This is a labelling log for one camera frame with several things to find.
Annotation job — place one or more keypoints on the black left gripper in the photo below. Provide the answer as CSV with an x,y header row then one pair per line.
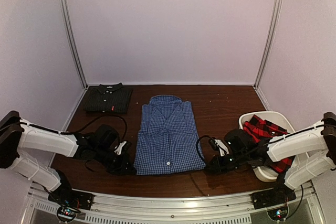
x,y
119,169

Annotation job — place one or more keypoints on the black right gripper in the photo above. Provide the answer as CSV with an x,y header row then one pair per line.
x,y
219,167

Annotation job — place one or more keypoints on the dark shirt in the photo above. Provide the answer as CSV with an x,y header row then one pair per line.
x,y
114,98

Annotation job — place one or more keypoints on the blue plaid long sleeve shirt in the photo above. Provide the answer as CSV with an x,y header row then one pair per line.
x,y
167,138

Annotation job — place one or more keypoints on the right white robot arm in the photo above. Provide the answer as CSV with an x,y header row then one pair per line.
x,y
317,142

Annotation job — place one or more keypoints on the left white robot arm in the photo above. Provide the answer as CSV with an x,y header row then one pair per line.
x,y
18,134

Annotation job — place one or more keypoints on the red black plaid shirt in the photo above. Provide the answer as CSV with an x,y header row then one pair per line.
x,y
260,129

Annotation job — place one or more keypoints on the white plastic bin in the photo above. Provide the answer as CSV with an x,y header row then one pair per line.
x,y
264,173

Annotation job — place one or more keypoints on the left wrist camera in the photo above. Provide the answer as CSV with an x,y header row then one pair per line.
x,y
122,147

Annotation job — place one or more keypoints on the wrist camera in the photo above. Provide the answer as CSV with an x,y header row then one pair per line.
x,y
218,145
122,147

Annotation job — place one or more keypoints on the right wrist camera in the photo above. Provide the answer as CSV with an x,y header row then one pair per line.
x,y
218,145

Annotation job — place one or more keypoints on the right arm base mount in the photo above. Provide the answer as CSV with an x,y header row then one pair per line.
x,y
275,201

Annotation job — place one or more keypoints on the front aluminium rail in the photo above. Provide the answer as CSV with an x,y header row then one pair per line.
x,y
232,208

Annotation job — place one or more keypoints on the right aluminium frame post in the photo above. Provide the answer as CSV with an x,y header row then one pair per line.
x,y
270,38

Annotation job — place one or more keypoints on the aluminium frame post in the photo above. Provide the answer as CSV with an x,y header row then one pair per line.
x,y
270,38
72,43

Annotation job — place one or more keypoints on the left aluminium frame post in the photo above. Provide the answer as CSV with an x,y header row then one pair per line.
x,y
72,43

